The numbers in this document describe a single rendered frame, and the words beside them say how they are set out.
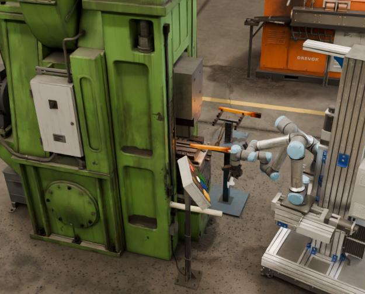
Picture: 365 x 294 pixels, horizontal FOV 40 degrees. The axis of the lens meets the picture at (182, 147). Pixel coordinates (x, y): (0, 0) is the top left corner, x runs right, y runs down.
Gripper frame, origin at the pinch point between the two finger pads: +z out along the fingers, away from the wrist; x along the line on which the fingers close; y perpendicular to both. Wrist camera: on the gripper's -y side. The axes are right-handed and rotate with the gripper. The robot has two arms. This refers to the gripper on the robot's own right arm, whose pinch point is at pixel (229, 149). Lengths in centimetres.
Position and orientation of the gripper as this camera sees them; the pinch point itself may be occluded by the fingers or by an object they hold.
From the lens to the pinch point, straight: 426.8
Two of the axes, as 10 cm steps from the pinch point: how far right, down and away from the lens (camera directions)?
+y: 0.5, 8.2, 5.7
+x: 3.0, -5.6, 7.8
